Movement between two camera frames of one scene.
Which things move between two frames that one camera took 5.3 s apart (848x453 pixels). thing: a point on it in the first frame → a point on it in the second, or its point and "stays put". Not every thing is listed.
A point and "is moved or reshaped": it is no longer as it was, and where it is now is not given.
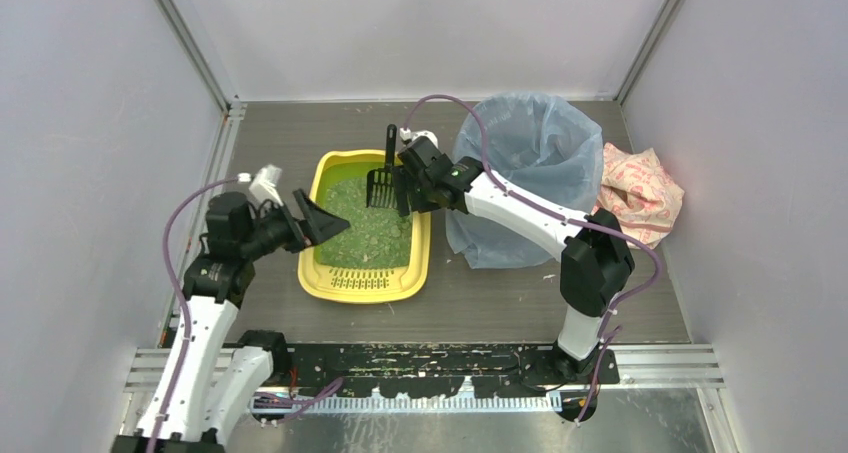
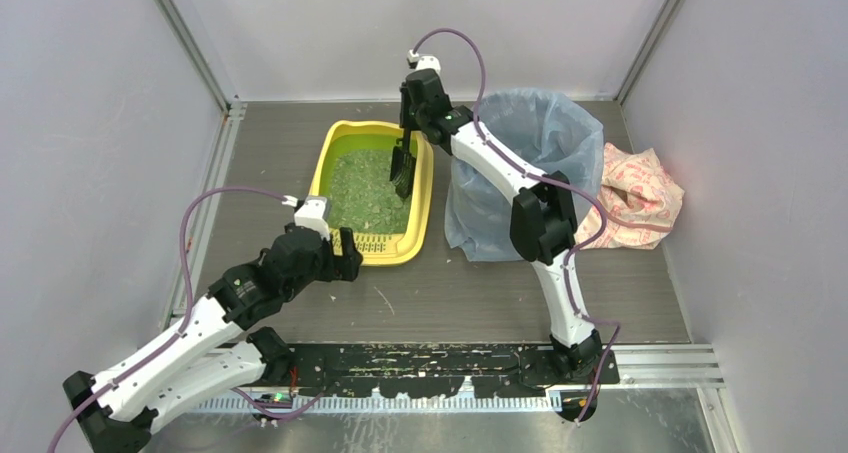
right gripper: x=404 y=189 → x=408 y=130
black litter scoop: x=380 y=186 is moved or reshaped
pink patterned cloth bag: x=642 y=198 stays put
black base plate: x=497 y=370 stays put
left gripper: x=298 y=218 → x=340 y=260
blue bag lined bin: x=542 y=146 stays put
